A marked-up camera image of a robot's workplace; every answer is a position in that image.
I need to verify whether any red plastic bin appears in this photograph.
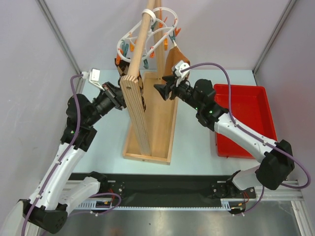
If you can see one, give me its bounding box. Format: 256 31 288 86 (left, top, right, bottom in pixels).
216 85 277 159

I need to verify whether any teal clothes peg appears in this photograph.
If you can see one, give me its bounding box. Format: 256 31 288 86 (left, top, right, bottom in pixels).
169 28 181 43

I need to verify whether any white round clip hanger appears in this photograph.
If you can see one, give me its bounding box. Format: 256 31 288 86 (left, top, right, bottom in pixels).
117 7 178 69

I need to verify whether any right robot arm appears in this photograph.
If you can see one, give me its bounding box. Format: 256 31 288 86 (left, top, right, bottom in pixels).
154 76 294 197

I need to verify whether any aluminium frame rail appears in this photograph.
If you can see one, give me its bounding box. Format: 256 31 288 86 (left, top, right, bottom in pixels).
73 186 303 212

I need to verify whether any brown orange sock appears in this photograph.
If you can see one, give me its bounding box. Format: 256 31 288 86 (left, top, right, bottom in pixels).
163 42 190 76

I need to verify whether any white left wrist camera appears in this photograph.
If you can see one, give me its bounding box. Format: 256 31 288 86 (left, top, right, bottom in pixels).
81 68 103 90

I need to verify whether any argyle sock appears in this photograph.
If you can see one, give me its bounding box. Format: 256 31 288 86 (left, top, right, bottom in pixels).
114 56 146 112

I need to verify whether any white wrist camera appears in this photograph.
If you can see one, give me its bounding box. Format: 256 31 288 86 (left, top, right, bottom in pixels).
81 68 103 90
172 60 190 87

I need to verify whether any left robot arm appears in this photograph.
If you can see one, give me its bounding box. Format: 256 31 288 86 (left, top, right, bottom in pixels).
20 82 126 236

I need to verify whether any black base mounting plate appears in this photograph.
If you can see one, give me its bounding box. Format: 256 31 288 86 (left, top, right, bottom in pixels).
68 173 256 208

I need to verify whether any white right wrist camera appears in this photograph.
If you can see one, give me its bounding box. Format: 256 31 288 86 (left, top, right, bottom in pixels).
172 60 190 87

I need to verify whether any wooden rack stand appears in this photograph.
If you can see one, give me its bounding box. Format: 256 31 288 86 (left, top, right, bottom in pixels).
120 0 178 165

